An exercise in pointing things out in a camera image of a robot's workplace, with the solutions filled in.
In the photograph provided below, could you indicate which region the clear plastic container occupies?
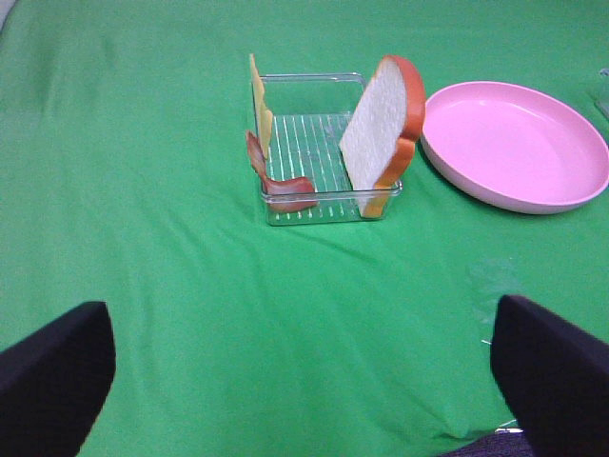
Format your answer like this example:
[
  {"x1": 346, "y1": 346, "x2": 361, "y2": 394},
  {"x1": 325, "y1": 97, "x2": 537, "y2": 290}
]
[
  {"x1": 260, "y1": 72, "x2": 403, "y2": 226},
  {"x1": 593, "y1": 67, "x2": 609, "y2": 120}
]

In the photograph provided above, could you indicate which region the clear left plastic container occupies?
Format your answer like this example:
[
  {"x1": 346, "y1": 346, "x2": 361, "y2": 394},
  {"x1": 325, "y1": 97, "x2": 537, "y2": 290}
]
[{"x1": 260, "y1": 72, "x2": 403, "y2": 226}]

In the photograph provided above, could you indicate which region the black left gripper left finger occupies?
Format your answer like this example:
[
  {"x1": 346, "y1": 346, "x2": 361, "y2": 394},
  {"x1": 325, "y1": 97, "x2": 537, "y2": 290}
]
[{"x1": 1, "y1": 302, "x2": 116, "y2": 456}]

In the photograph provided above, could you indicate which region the clear right plastic container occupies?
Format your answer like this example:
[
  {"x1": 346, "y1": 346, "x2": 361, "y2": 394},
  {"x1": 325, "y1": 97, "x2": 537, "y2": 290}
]
[{"x1": 593, "y1": 67, "x2": 609, "y2": 120}]

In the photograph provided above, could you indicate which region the green tablecloth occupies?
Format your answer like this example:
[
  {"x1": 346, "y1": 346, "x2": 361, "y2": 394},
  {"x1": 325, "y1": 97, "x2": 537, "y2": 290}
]
[{"x1": 1, "y1": 1, "x2": 608, "y2": 456}]

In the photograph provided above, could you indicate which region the left bread slice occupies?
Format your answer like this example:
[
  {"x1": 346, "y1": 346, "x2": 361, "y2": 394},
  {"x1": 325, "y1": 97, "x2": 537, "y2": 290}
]
[{"x1": 339, "y1": 55, "x2": 426, "y2": 218}]

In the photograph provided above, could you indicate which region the yellow cheese slice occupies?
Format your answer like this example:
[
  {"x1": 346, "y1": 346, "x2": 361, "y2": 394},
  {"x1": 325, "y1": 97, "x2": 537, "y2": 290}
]
[{"x1": 249, "y1": 53, "x2": 274, "y2": 159}]

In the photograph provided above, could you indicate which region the bacon strip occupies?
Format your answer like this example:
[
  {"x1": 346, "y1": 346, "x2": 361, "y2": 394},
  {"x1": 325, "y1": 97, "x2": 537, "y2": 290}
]
[{"x1": 246, "y1": 130, "x2": 318, "y2": 213}]

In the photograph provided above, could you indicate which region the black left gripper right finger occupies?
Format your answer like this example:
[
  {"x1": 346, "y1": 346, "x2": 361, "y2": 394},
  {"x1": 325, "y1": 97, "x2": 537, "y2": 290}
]
[{"x1": 490, "y1": 295, "x2": 608, "y2": 456}]

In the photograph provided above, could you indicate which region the pink plate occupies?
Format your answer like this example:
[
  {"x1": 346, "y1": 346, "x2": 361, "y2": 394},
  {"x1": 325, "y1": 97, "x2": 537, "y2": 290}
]
[{"x1": 422, "y1": 81, "x2": 608, "y2": 214}]

